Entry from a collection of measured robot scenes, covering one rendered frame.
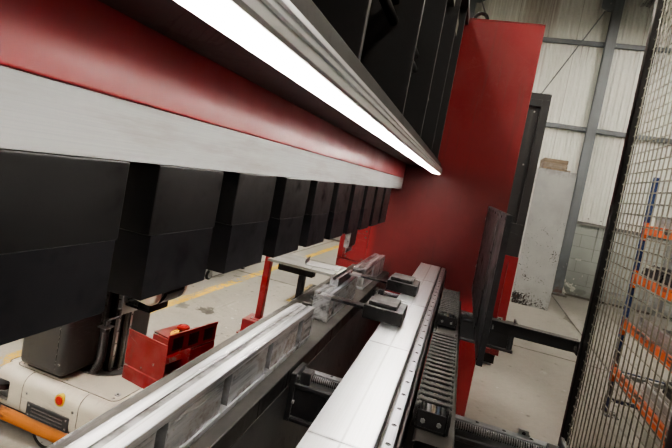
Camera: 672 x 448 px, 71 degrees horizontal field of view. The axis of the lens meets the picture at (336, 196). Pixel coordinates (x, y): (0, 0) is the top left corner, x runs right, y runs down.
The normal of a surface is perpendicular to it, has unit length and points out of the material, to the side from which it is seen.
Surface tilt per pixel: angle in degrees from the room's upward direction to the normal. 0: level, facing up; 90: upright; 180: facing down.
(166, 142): 90
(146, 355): 90
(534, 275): 90
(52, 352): 90
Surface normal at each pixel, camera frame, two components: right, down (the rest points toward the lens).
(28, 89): 0.95, 0.19
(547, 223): -0.29, 0.00
